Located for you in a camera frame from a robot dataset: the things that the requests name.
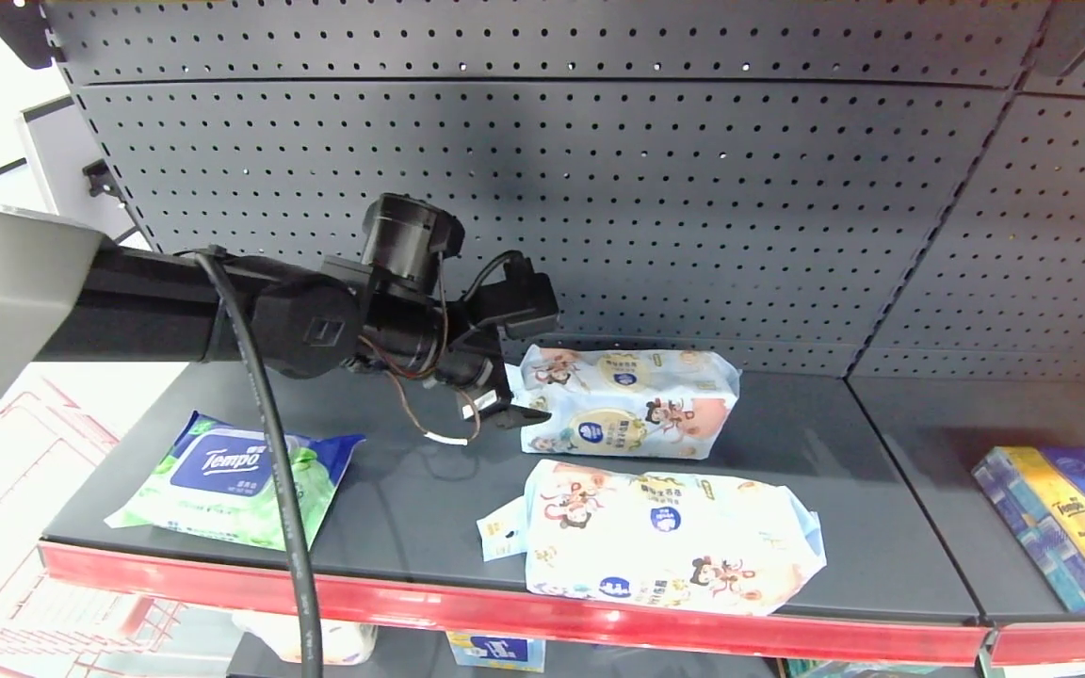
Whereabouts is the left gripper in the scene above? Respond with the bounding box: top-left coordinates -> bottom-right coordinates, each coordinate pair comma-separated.
433,330 -> 554,431

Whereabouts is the cartoon print tissue pack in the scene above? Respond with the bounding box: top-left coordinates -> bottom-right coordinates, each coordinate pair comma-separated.
518,343 -> 742,461
476,459 -> 828,619

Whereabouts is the black shop shelf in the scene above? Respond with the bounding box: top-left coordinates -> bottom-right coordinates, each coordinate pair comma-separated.
38,0 -> 1085,678

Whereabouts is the pink shopping cart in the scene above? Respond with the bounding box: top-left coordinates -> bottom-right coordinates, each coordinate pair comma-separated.
0,369 -> 244,678

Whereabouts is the blue white pack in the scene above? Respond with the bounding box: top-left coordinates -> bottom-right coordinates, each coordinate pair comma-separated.
446,631 -> 548,674

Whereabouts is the white tissue pack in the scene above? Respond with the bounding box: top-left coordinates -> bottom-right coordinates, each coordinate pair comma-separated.
230,610 -> 380,667

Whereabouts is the green wet wipes pack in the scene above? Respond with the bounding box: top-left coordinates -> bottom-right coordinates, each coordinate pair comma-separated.
104,411 -> 366,553

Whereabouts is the blue yellow tissue box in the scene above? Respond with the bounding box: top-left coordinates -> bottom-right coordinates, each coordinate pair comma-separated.
972,444 -> 1085,614

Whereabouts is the thin brown wire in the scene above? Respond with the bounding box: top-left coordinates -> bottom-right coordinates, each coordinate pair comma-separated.
382,363 -> 484,446

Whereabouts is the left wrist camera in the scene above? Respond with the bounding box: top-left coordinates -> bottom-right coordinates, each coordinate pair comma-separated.
461,251 -> 562,355

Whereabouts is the black cable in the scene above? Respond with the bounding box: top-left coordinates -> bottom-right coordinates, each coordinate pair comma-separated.
192,247 -> 325,678

